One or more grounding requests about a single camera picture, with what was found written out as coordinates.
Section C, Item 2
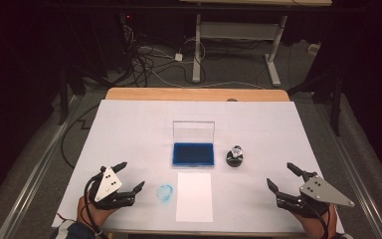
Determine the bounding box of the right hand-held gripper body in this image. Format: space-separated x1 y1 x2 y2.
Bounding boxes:
276 171 356 219

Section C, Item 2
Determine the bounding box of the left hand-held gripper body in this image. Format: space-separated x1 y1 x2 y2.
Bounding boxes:
86 165 137 211

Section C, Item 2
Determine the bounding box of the black round stamp cap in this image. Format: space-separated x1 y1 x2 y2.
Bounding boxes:
226 150 244 168

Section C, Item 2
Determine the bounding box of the round stamp clear handle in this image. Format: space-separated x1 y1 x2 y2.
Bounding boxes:
229 144 244 159

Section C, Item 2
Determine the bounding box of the blue ink pad clear case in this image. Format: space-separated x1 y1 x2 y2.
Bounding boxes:
171 120 216 169

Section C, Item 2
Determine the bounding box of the person's left hand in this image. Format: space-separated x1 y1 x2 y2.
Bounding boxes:
77 195 114 229

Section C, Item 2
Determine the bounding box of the person's right hand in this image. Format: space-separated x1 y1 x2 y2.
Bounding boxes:
293 204 339 239

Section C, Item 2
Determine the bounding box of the large white table cover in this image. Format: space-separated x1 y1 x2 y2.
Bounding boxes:
51 99 345 235

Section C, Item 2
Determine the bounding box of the white paper sheet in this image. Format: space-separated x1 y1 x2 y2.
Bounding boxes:
175 171 214 223

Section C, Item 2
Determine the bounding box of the black metal stand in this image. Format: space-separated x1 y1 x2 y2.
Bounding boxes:
287 64 345 137
57 64 88 126

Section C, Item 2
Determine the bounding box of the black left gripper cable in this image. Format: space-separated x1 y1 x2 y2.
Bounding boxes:
83 172 108 239

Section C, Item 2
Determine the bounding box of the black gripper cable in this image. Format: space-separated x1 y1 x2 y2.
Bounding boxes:
306 200 331 239
83 172 108 239

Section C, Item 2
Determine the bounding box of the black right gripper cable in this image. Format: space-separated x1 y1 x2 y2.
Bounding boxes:
306 200 331 239

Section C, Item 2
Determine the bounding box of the aluminium floor rail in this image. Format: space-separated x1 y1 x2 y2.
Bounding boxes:
0 95 85 239
312 101 382 239

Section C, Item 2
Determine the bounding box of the thin red wire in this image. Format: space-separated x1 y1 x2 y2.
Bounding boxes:
57 213 81 223

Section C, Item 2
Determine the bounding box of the black floor cable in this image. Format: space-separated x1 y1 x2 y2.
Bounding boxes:
60 104 101 169

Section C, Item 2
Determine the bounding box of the tangle of floor cables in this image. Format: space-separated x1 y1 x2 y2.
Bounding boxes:
120 24 208 89

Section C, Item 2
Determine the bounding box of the white metal desk frame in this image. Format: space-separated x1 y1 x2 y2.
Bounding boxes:
178 0 333 88

